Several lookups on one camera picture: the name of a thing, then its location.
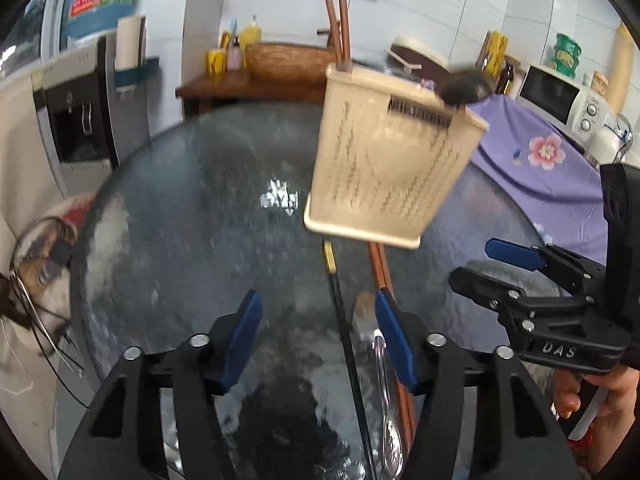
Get white microwave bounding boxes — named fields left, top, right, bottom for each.
left=516, top=63, right=607, bottom=134

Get yellow wrap roll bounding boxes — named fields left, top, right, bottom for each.
left=487, top=29, right=509, bottom=97

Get wooden counter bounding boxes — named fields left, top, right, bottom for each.
left=175, top=69, right=329, bottom=112

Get tall stack of yellow cups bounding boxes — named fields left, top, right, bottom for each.
left=606, top=22, right=639, bottom=117

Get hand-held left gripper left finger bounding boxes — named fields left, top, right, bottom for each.
left=56, top=289, right=264, bottom=480

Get beige wall cloth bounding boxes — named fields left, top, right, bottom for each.
left=0, top=72, right=88, bottom=463

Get purple floral cloth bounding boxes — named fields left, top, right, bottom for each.
left=464, top=94, right=617, bottom=282

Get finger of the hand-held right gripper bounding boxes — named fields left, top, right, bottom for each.
left=485, top=237, right=609, bottom=297
left=448, top=266, right=532, bottom=322

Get sliding window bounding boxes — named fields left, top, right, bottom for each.
left=0, top=0, right=67, bottom=82

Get yellow detergent bottle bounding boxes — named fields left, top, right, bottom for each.
left=239, top=14, right=263, bottom=47

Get metal spoon with wooden handle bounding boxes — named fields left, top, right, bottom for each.
left=439, top=70, right=494, bottom=107

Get brown white rice cooker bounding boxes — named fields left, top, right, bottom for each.
left=384, top=34, right=452, bottom=82

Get beige perforated utensil holder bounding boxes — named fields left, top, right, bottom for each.
left=303, top=62, right=491, bottom=250

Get person's right hand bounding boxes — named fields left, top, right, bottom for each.
left=552, top=362, right=640, bottom=477

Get all-metal spoon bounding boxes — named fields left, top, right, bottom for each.
left=351, top=289, right=406, bottom=480

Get woven basket basin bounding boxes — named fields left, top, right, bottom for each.
left=244, top=42, right=334, bottom=87

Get black gold-tipped chopstick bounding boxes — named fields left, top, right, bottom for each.
left=322, top=240, right=379, bottom=480

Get grey water dispenser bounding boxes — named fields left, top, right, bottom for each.
left=29, top=34, right=152, bottom=197

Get white paper cup dispenser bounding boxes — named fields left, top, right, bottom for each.
left=113, top=13, right=161, bottom=94

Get white thermos kettle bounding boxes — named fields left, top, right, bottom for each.
left=584, top=114, right=634, bottom=167

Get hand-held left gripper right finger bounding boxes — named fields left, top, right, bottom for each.
left=374, top=287, right=582, bottom=480

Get black cables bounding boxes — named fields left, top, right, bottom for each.
left=0, top=217, right=87, bottom=378

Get floral stool cushion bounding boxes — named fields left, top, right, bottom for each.
left=9, top=194, right=97, bottom=357

